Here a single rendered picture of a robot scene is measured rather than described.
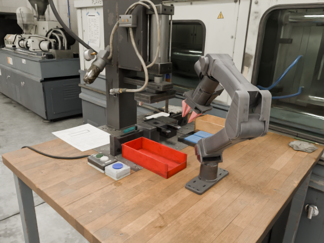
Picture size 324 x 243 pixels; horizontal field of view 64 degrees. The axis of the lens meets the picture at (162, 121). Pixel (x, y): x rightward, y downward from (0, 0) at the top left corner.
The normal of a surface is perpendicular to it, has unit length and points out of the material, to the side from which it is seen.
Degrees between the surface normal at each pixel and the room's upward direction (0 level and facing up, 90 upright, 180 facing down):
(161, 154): 90
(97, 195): 0
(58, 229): 0
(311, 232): 90
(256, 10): 90
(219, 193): 0
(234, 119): 90
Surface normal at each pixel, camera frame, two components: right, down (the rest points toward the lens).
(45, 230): 0.04, -0.94
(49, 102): 0.71, 0.25
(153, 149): -0.66, 0.22
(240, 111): 0.24, 0.22
